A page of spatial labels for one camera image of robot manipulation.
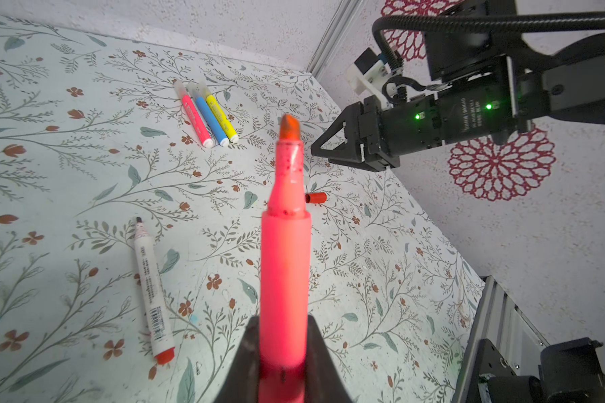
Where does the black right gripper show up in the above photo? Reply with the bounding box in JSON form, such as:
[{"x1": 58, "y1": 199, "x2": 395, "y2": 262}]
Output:
[{"x1": 311, "y1": 1, "x2": 523, "y2": 171}]

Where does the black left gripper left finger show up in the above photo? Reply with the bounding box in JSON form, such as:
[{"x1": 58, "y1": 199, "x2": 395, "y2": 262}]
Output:
[{"x1": 213, "y1": 317, "x2": 260, "y2": 403}]

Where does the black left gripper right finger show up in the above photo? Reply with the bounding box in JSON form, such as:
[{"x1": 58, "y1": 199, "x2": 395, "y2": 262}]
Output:
[{"x1": 304, "y1": 316, "x2": 352, "y2": 403}]

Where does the red pen cap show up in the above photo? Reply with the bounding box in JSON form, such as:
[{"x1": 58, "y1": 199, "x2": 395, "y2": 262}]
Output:
[{"x1": 305, "y1": 192, "x2": 328, "y2": 204}]

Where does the white red marker pen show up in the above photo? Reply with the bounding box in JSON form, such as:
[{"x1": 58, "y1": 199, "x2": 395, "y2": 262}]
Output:
[{"x1": 134, "y1": 217, "x2": 176, "y2": 365}]

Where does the yellow highlighter pen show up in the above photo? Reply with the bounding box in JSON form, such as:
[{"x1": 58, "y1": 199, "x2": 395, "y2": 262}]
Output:
[{"x1": 201, "y1": 84, "x2": 239, "y2": 143}]

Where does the pink highlighter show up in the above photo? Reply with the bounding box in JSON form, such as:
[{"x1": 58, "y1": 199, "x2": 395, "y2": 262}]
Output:
[{"x1": 258, "y1": 114, "x2": 312, "y2": 402}]

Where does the pink highlighter pen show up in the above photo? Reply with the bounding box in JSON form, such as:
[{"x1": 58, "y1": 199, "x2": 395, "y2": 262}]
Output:
[{"x1": 173, "y1": 80, "x2": 213, "y2": 149}]

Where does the blue highlighter pen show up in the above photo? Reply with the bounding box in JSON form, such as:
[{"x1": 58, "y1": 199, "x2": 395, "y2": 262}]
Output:
[{"x1": 187, "y1": 82, "x2": 230, "y2": 147}]

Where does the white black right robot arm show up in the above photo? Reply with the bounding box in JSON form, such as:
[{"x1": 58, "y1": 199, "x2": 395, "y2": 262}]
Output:
[{"x1": 311, "y1": 1, "x2": 605, "y2": 171}]

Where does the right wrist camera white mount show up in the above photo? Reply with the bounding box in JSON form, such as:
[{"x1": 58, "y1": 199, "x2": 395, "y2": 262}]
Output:
[{"x1": 345, "y1": 47, "x2": 398, "y2": 110}]

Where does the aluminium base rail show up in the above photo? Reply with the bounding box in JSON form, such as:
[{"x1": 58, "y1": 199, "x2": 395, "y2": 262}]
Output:
[{"x1": 451, "y1": 275, "x2": 549, "y2": 402}]

